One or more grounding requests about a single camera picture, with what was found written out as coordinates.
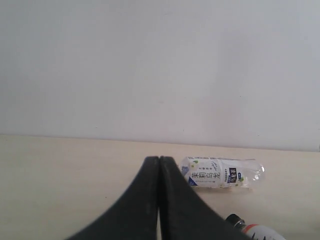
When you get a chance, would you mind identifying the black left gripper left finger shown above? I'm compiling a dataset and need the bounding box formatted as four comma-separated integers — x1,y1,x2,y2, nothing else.
69,156,160,240

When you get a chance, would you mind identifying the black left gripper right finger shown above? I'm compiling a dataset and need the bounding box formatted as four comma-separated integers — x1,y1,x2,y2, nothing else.
159,156,249,240

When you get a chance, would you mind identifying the jasmine tea bottle white label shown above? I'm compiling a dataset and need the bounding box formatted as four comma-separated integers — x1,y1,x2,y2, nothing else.
178,156,265,189

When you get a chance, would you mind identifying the pink peach drink bottle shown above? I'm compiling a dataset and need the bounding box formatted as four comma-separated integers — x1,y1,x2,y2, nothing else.
225,213,286,240

